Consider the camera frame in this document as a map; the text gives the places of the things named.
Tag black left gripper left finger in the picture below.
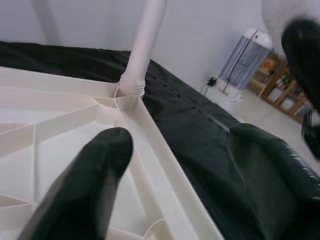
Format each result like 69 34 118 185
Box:
17 126 135 240

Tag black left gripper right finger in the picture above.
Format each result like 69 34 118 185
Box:
224 123 320 240

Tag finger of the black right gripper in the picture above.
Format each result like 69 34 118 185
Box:
281 18 320 111

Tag white plastic children table top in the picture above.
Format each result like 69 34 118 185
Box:
0 66 223 240

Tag wooden bookshelf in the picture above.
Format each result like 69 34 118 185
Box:
247 51 315 123

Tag white tower appliance with grille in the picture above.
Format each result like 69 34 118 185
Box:
216 27 274 103

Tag black tablecloth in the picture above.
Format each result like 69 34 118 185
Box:
0 41 320 240

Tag black tower appliance cable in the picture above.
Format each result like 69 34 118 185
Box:
223 29 258 94

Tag black wall power cable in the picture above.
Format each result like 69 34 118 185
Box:
201 83 213 97

